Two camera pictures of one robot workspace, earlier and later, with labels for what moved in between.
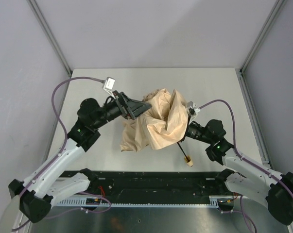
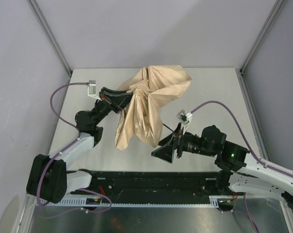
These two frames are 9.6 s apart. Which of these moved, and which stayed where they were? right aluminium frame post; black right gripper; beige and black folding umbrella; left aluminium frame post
Moved: beige and black folding umbrella; black right gripper
Stayed: right aluminium frame post; left aluminium frame post
